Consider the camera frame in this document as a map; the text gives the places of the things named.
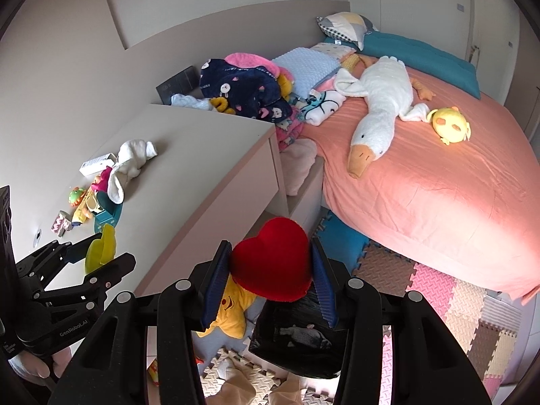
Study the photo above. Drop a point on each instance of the yellow plastic toy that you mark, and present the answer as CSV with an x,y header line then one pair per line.
x,y
84,211

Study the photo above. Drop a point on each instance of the pink and yellow toy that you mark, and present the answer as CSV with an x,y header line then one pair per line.
x,y
100,181

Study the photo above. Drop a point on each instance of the black box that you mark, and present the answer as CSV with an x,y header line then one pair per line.
x,y
177,82

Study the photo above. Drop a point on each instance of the teal quilt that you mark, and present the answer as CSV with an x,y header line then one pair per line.
x,y
422,55

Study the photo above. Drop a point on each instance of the bed with pink sheet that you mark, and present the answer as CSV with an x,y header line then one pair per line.
x,y
422,185

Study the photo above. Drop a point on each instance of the yellow chick plush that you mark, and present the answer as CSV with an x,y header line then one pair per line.
x,y
451,124

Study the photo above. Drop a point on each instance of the small yellow plush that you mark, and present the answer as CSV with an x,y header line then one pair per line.
x,y
222,105

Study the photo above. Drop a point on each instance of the beige cloth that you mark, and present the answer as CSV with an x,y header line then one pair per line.
x,y
236,390

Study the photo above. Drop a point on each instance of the white fleece towel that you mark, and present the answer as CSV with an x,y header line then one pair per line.
x,y
133,154

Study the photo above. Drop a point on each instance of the person's left hand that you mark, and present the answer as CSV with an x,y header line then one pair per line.
x,y
33,367

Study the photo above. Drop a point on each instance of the light blue small cloth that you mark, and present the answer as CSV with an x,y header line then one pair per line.
x,y
187,101

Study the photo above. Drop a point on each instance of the pale fluffy blanket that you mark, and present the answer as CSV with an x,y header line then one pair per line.
x,y
297,164

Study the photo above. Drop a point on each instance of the green and orange toy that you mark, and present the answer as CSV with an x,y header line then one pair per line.
x,y
77,196

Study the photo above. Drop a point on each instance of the white cartoon print cloth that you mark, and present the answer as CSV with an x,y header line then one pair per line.
x,y
322,107

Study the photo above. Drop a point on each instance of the yellow-green plastic plate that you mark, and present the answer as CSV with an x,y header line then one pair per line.
x,y
99,249

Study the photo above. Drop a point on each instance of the small orange toy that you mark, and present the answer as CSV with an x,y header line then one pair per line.
x,y
153,372

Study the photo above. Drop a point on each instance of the patchwork checked pillow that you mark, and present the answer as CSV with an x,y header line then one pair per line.
x,y
341,25

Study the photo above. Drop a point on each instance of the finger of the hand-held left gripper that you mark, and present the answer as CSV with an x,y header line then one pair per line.
x,y
114,268
80,247

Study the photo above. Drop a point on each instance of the navy printed blanket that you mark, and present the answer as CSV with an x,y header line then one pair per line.
x,y
240,84

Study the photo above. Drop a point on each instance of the black plastic bag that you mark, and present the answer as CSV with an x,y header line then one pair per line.
x,y
291,337

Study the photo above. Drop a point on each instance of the yellow star plush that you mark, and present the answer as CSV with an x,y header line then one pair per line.
x,y
232,303

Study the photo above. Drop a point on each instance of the red heart plush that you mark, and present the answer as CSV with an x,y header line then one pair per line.
x,y
270,257

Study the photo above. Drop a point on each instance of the small pink patterned toy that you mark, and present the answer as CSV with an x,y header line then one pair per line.
x,y
60,223

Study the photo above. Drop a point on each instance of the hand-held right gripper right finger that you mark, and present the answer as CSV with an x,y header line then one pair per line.
x,y
325,291

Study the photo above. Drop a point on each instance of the light blue dotted pillow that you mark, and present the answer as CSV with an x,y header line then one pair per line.
x,y
308,67

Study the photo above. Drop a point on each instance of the colourful foam puzzle mat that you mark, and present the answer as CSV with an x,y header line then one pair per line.
x,y
443,303

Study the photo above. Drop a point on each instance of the white goose plush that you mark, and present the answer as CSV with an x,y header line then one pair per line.
x,y
379,105

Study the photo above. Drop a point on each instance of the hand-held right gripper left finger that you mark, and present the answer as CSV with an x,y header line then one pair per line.
x,y
215,291

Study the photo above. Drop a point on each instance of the white printed carton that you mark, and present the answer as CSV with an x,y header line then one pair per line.
x,y
97,165

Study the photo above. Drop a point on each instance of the pink printed blanket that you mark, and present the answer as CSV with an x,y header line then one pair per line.
x,y
291,128

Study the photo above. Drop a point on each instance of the pink plush toy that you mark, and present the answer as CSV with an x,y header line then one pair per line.
x,y
244,59

